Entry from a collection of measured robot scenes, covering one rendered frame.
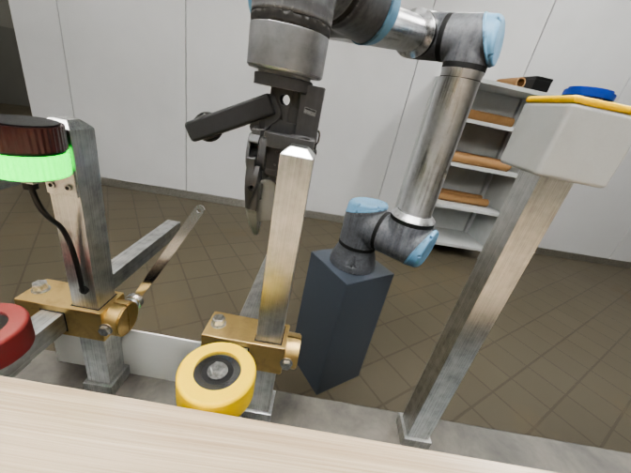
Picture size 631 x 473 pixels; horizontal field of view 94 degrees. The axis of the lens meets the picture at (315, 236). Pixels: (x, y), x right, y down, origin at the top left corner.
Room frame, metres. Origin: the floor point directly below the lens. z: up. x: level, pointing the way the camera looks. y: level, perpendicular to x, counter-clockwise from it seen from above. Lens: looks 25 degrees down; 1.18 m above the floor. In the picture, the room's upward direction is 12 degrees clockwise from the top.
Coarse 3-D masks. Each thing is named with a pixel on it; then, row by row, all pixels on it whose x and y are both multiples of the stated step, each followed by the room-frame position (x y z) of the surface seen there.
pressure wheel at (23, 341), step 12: (0, 312) 0.23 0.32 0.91; (12, 312) 0.23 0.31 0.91; (24, 312) 0.24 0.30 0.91; (0, 324) 0.22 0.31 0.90; (12, 324) 0.22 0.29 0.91; (24, 324) 0.22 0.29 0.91; (0, 336) 0.20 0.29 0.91; (12, 336) 0.21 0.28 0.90; (24, 336) 0.22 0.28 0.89; (0, 348) 0.19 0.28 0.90; (12, 348) 0.20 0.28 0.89; (24, 348) 0.21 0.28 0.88; (0, 360) 0.19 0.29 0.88; (12, 360) 0.20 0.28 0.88
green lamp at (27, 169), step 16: (0, 160) 0.24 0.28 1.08; (16, 160) 0.24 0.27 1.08; (32, 160) 0.25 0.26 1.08; (48, 160) 0.26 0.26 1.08; (64, 160) 0.27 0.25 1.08; (0, 176) 0.24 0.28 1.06; (16, 176) 0.24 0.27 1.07; (32, 176) 0.24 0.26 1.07; (48, 176) 0.25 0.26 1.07; (64, 176) 0.27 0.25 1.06
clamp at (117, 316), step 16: (64, 288) 0.32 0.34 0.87; (16, 304) 0.29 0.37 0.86; (32, 304) 0.29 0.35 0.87; (48, 304) 0.29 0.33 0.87; (64, 304) 0.29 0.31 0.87; (112, 304) 0.31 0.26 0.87; (128, 304) 0.32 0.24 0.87; (80, 320) 0.29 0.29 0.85; (96, 320) 0.29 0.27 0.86; (112, 320) 0.29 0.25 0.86; (128, 320) 0.32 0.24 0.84; (80, 336) 0.29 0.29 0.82; (96, 336) 0.29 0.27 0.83
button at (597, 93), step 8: (568, 88) 0.33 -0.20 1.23; (576, 88) 0.32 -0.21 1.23; (584, 88) 0.32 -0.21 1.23; (592, 88) 0.31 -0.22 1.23; (600, 88) 0.31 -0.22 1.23; (584, 96) 0.31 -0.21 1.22; (592, 96) 0.31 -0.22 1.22; (600, 96) 0.31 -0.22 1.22; (608, 96) 0.31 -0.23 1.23; (616, 96) 0.31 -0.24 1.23
